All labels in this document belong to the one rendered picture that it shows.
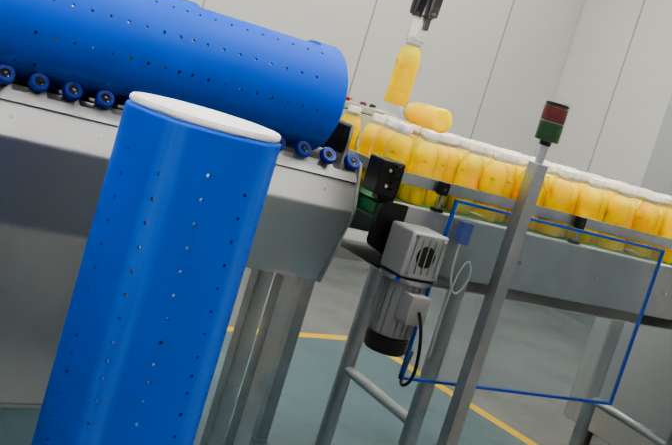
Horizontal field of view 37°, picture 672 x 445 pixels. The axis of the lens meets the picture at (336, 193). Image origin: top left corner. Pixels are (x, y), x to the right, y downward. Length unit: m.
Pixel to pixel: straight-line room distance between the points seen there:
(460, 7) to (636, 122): 1.43
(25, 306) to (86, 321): 1.15
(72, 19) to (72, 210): 0.44
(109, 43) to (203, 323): 0.78
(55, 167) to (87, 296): 0.60
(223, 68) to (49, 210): 0.52
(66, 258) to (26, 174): 0.64
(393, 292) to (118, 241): 0.97
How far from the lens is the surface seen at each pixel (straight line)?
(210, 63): 2.36
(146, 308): 1.72
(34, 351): 3.00
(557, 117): 2.59
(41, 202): 2.37
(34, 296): 2.93
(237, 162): 1.69
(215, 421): 2.88
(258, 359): 2.69
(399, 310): 2.50
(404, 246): 2.48
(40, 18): 2.25
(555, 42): 7.43
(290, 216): 2.55
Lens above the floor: 1.18
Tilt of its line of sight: 7 degrees down
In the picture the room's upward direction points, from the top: 17 degrees clockwise
